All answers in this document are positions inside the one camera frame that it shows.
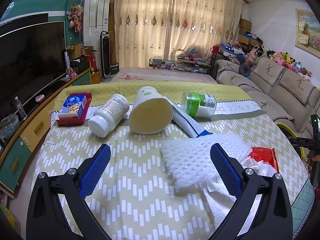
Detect red snack wrapper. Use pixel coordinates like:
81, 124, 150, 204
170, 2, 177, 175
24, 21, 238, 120
249, 147, 279, 173

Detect white blue toothpaste tube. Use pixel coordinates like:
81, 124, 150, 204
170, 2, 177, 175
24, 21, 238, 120
165, 97, 212, 138

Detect yellow rim trash bin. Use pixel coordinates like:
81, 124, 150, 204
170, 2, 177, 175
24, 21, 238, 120
276, 122, 305, 160

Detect white crumpled paper towel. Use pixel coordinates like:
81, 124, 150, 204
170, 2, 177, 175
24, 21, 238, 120
203, 157, 276, 235

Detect beige sectional sofa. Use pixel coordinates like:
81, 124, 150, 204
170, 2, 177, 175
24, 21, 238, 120
214, 57, 319, 138

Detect yellow green tv cabinet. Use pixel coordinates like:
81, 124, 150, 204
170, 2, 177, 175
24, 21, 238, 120
1, 69, 91, 198

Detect pile of plush toys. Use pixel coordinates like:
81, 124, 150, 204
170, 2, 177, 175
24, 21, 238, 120
250, 45, 312, 82

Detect red tray box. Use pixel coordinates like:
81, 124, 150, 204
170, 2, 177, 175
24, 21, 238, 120
57, 92, 92, 126

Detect white foam fruit net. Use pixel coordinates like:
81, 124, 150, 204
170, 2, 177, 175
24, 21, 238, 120
161, 134, 252, 187

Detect glass ashtray bowl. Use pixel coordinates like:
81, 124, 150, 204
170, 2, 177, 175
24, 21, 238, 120
1, 114, 20, 140

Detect clear water bottle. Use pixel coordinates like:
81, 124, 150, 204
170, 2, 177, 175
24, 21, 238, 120
15, 96, 27, 120

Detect blue tissue pack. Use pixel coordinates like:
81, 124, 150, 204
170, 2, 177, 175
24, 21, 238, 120
58, 94, 87, 119

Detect green white plastic jar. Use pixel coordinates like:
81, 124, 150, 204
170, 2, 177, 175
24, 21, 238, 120
181, 91, 217, 118

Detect white pill bottle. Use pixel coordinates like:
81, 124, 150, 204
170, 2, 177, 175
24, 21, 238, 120
88, 94, 130, 138

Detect cream paper cup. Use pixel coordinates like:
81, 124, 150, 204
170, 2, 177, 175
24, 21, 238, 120
129, 86, 173, 135

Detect black tower fan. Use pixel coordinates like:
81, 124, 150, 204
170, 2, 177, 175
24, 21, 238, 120
100, 30, 111, 79

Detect black flat television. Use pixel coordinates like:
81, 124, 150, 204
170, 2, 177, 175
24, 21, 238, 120
1, 21, 66, 118

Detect floral beige floor mat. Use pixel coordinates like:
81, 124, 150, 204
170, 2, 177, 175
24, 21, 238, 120
111, 68, 217, 84

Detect cream patterned curtains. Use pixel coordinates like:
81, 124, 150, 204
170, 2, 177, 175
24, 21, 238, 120
111, 0, 245, 68

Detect white standing air conditioner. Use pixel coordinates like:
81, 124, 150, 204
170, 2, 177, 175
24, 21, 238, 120
83, 0, 111, 53

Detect framed wall painting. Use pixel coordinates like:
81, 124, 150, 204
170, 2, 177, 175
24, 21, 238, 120
296, 9, 319, 58

